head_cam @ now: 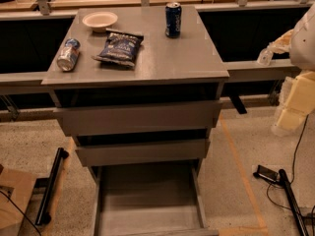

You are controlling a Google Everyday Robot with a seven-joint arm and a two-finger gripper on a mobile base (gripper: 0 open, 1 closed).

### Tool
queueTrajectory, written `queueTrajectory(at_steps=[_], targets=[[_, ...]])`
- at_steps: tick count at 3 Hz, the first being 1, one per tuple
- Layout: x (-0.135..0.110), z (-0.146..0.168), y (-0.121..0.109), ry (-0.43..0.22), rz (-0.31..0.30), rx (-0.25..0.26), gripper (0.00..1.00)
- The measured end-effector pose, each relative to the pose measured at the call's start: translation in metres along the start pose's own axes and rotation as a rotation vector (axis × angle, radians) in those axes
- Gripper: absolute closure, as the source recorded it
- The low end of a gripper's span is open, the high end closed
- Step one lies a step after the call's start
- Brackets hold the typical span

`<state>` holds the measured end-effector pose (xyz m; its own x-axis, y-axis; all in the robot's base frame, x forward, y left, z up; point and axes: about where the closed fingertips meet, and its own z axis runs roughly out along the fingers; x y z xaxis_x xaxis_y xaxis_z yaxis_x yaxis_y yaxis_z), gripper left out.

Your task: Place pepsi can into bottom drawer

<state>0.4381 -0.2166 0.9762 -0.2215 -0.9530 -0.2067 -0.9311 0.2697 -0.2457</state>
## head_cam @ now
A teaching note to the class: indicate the grey open bottom drawer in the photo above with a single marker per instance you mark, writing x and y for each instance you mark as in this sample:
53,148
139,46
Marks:
155,199

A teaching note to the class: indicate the black bar right floor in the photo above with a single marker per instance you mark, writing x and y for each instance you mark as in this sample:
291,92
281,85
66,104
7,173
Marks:
293,204

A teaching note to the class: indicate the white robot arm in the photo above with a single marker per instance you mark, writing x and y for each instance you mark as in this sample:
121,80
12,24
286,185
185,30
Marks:
302,45

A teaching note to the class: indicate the grey middle drawer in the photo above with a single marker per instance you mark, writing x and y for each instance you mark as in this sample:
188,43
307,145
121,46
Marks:
143,152

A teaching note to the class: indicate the silver lying soda can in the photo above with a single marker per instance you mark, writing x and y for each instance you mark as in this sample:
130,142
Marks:
69,54

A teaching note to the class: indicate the cardboard box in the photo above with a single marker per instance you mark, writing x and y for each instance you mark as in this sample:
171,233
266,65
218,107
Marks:
16,188

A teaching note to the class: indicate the black bar left floor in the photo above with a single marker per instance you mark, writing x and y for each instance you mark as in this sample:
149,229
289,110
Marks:
48,184

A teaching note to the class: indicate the blue pepsi can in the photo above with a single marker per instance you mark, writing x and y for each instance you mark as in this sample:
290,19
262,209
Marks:
173,19

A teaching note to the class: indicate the clear sanitizer pump bottle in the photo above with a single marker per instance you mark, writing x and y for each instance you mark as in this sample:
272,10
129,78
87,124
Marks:
265,57

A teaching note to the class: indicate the black device on floor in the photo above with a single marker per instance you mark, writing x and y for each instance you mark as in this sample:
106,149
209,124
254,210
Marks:
266,174

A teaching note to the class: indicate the black bar floor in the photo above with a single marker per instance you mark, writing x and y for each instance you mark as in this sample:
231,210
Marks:
48,184
293,204

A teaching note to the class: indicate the blue chip bag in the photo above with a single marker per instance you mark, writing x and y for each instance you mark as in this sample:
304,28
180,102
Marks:
120,48

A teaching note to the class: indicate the grey metal rail shelf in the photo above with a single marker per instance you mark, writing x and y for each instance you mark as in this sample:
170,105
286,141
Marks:
239,72

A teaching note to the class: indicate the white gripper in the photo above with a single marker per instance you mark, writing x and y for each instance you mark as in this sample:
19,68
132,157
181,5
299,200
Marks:
304,44

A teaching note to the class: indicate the grey top drawer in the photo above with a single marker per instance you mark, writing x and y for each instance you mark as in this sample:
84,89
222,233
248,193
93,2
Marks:
139,118

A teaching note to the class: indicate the white paper bowl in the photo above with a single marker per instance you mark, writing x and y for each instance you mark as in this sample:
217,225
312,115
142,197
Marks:
100,21

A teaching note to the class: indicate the grey drawer cabinet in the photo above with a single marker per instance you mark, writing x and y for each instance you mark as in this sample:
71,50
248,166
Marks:
167,70

